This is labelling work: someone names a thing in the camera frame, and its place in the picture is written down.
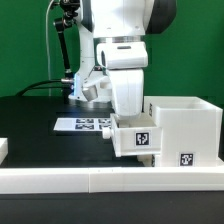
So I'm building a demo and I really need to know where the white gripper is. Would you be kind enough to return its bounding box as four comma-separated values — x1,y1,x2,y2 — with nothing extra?
97,41,148,117

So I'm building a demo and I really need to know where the white drawer tray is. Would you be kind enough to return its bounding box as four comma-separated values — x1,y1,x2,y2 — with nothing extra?
102,113,162,157
138,155,155,167

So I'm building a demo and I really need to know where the white drawer cabinet box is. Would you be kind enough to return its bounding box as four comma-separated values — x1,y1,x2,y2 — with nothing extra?
144,96,223,167

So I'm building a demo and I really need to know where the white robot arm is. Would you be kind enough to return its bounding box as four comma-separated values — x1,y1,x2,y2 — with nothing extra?
71,0,177,120

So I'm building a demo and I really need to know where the marker tag sheet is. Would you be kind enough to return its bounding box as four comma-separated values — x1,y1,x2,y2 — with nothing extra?
54,118,111,131

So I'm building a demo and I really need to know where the white left border block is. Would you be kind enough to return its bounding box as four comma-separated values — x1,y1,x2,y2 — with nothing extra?
0,138,8,165

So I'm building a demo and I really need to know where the black cable bundle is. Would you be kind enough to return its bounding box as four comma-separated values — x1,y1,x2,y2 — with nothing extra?
14,78,75,98

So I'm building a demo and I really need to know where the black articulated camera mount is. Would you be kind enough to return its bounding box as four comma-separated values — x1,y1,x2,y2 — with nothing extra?
52,0,84,88

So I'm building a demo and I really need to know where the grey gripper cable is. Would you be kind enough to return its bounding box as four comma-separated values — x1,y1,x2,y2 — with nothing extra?
45,0,56,97

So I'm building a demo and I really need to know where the white front border rail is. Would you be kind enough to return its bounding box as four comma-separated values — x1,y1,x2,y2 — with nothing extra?
0,166,224,194

